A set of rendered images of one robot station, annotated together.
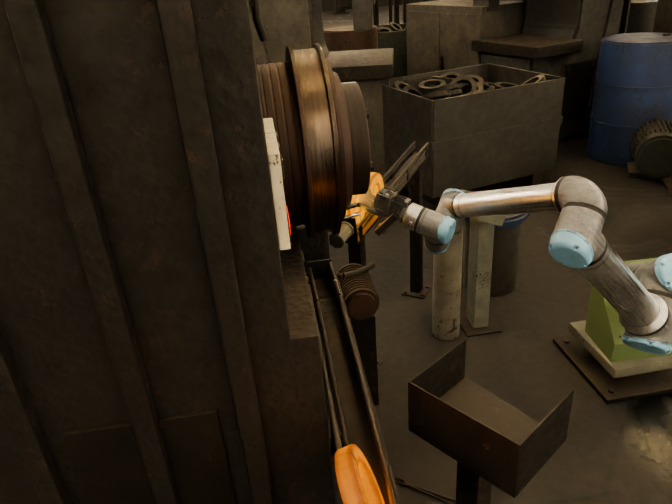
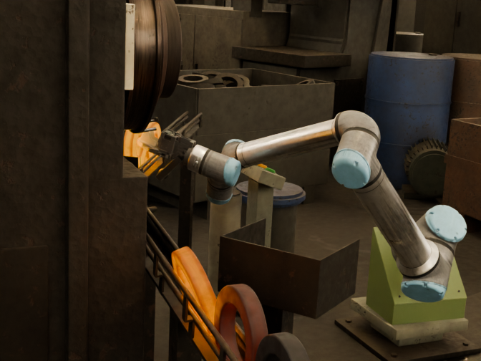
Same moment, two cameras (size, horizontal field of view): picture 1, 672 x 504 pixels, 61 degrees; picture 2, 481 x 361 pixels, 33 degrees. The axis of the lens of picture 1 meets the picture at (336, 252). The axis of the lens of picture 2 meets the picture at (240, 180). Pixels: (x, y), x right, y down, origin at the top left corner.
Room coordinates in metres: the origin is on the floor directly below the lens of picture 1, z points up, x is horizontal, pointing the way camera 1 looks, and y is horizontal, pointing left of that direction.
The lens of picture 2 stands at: (-0.82, 0.35, 1.29)
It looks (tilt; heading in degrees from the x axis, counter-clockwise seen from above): 13 degrees down; 343
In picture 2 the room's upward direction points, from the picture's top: 3 degrees clockwise
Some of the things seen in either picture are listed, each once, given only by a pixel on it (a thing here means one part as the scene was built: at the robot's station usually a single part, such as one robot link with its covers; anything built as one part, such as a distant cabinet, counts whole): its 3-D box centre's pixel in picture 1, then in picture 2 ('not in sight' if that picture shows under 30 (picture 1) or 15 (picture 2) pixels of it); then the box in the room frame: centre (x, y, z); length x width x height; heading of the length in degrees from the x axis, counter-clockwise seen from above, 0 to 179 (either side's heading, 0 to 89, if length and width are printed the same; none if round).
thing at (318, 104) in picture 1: (313, 143); (124, 46); (1.40, 0.03, 1.11); 0.47 x 0.06 x 0.47; 6
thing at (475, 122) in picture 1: (462, 130); (225, 135); (3.98, -0.97, 0.39); 1.03 x 0.83 x 0.77; 111
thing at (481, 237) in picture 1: (479, 263); (258, 238); (2.16, -0.62, 0.31); 0.24 x 0.16 x 0.62; 6
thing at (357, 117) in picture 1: (352, 139); (159, 46); (1.42, -0.06, 1.11); 0.28 x 0.06 x 0.28; 6
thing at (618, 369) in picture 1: (627, 342); (407, 314); (1.81, -1.12, 0.10); 0.32 x 0.32 x 0.04; 8
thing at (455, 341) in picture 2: (625, 354); (406, 328); (1.81, -1.12, 0.04); 0.40 x 0.40 x 0.08; 8
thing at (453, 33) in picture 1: (459, 64); (216, 76); (5.69, -1.33, 0.55); 1.10 x 0.53 x 1.10; 26
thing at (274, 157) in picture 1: (276, 179); (115, 42); (1.05, 0.10, 1.15); 0.26 x 0.02 x 0.18; 6
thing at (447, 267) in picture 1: (446, 282); (223, 256); (2.11, -0.46, 0.26); 0.12 x 0.12 x 0.52
